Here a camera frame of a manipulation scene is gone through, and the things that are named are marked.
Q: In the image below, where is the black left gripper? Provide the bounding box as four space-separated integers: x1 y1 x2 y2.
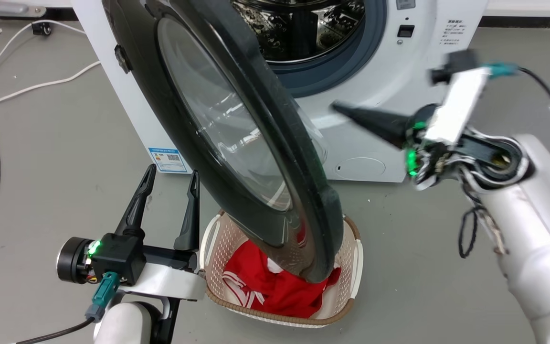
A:
56 163 201 285

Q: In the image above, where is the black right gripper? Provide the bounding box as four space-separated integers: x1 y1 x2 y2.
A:
329 100 448 192

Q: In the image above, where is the black round washer door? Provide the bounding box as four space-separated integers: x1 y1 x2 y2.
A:
102 0 345 284

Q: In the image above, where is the white front-load washing machine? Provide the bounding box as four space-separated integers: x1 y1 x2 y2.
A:
71 0 488 183

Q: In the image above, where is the grey-blue door gasket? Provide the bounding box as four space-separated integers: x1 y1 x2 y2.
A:
256 0 388 99

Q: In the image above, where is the round white filter cover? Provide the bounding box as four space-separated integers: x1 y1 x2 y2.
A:
334 156 386 182

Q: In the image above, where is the blue energy label sticker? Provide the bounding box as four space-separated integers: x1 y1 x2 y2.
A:
148 147 190 174

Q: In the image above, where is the steel washer drum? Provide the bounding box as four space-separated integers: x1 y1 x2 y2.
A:
231 0 367 63

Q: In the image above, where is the red white-striped garment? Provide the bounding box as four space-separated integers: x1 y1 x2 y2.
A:
222 239 342 320

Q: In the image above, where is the beige perforated laundry basket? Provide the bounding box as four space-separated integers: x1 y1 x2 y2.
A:
199 210 365 329

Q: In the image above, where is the light grey power strip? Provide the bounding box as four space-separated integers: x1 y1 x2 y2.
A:
0 0 47 18

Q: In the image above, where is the teal left cable connector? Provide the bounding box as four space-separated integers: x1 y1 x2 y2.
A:
85 271 121 322

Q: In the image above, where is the teal cable connector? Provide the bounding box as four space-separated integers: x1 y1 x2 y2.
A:
487 62 519 80
85 271 121 322

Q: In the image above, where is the teal right cable connector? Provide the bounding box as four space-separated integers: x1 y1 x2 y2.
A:
487 62 519 80

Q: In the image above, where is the black looped right arm cable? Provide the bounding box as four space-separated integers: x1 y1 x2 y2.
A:
458 179 507 259

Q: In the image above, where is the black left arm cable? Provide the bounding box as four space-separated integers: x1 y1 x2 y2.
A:
15 317 95 344

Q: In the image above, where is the black right camera cable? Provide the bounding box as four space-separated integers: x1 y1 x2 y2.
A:
518 67 550 154

